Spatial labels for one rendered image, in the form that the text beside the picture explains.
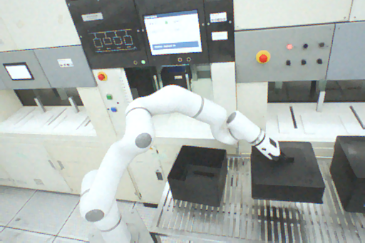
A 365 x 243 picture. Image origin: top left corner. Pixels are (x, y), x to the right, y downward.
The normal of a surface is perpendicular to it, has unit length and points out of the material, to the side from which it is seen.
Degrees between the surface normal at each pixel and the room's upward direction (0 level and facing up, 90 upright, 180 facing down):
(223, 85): 90
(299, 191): 90
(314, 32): 90
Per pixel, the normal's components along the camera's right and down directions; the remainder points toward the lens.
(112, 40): -0.22, 0.56
